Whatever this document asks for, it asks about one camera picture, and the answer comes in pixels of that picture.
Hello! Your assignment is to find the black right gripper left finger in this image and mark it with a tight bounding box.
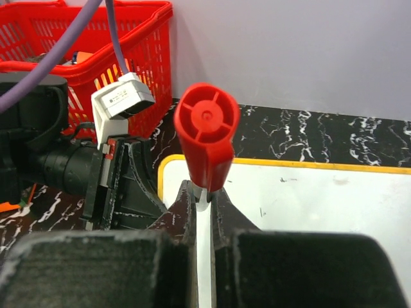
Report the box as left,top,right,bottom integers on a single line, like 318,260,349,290
148,180,198,307

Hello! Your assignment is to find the orange green snack box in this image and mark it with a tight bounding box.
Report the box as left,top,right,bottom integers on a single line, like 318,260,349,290
0,184,37,212

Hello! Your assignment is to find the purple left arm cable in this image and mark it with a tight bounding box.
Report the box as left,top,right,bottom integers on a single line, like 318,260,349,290
0,0,131,113

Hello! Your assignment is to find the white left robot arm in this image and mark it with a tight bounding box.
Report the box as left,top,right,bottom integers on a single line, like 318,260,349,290
1,75,166,230

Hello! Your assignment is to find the red-capped whiteboard marker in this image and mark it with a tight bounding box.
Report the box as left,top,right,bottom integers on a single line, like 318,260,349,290
173,82,240,201

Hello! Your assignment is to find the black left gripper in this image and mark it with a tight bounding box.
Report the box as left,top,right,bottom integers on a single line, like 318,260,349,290
81,137,166,230

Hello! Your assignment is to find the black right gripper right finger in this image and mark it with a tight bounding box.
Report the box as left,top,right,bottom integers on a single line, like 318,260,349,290
211,189,267,307

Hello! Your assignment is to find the yellow-framed whiteboard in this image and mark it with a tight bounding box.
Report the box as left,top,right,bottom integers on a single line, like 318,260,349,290
157,154,411,308

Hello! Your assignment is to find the red plastic shopping basket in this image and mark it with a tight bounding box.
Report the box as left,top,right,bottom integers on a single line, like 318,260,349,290
1,1,173,138

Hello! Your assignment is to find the orange cylindrical can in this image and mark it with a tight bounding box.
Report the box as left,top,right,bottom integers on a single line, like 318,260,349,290
71,51,93,65

